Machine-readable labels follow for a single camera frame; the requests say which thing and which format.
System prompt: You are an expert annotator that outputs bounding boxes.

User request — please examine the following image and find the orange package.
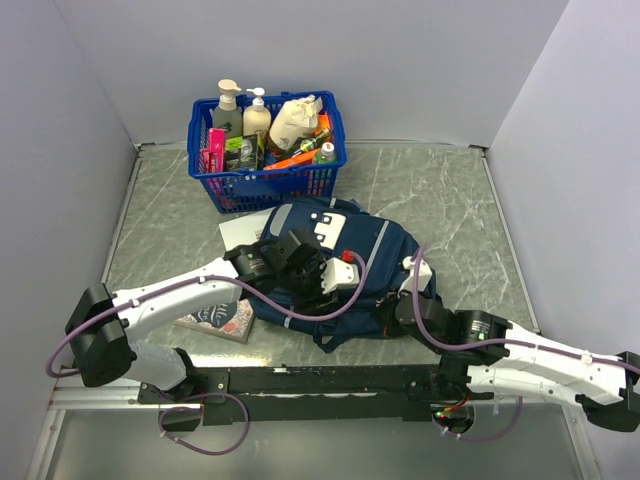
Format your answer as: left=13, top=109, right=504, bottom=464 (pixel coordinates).
left=263, top=149, right=318, bottom=171

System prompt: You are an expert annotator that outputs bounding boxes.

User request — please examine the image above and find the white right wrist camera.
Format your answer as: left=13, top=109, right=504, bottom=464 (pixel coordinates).
left=398, top=256, right=433, bottom=297

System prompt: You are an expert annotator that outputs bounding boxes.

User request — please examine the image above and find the Little Women book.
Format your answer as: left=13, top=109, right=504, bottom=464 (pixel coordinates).
left=174, top=300, right=255, bottom=344

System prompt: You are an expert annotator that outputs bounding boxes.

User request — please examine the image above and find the black green box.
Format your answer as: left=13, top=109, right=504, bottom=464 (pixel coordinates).
left=224, top=134, right=265, bottom=171

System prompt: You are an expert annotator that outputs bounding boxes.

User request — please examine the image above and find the cream pump lotion bottle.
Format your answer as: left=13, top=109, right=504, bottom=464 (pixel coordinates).
left=243, top=87, right=272, bottom=140

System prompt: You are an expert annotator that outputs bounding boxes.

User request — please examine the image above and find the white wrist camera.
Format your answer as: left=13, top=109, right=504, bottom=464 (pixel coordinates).
left=320, top=250, right=361, bottom=295
left=398, top=256, right=433, bottom=297

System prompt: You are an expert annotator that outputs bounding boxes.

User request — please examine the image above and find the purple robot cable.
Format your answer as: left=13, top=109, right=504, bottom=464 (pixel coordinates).
left=158, top=392, right=251, bottom=456

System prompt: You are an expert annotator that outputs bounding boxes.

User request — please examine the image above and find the grey pump bottle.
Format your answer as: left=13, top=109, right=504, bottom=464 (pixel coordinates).
left=212, top=79, right=243, bottom=139

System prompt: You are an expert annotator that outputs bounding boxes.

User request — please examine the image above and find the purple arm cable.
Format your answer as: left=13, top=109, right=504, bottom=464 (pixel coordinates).
left=410, top=244, right=640, bottom=444
left=45, top=251, right=369, bottom=380

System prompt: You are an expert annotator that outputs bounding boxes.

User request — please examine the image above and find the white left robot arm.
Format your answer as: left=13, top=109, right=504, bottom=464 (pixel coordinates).
left=67, top=229, right=321, bottom=402

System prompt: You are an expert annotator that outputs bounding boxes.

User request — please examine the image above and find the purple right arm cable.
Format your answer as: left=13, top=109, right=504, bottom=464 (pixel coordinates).
left=410, top=244, right=640, bottom=444

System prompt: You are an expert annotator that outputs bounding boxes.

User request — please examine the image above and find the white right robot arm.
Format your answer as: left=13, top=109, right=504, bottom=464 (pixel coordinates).
left=374, top=294, right=639, bottom=433

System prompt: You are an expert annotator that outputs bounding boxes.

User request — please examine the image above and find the beige cloth sack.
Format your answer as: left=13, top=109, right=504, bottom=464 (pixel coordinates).
left=267, top=95, right=323, bottom=153

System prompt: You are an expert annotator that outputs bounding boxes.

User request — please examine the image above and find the green glass bottle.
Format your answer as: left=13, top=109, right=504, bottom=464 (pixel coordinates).
left=293, top=128, right=331, bottom=157

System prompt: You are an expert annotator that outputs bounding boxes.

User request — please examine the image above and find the blue plastic shopping basket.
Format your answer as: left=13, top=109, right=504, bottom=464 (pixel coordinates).
left=187, top=90, right=348, bottom=214

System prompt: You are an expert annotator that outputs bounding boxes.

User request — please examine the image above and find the pink box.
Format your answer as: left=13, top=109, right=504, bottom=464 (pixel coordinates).
left=200, top=128, right=226, bottom=173

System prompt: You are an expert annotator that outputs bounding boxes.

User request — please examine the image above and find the navy blue student backpack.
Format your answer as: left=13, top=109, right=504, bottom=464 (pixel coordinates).
left=233, top=197, right=439, bottom=353

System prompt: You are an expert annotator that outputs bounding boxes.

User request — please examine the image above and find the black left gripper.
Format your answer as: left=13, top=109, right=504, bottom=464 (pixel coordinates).
left=279, top=256, right=339, bottom=315

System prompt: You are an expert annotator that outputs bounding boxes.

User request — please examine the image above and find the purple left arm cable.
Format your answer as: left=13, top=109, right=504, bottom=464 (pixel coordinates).
left=45, top=251, right=369, bottom=380

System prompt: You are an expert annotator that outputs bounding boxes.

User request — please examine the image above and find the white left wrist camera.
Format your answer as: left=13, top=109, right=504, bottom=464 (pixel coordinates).
left=320, top=250, right=361, bottom=295

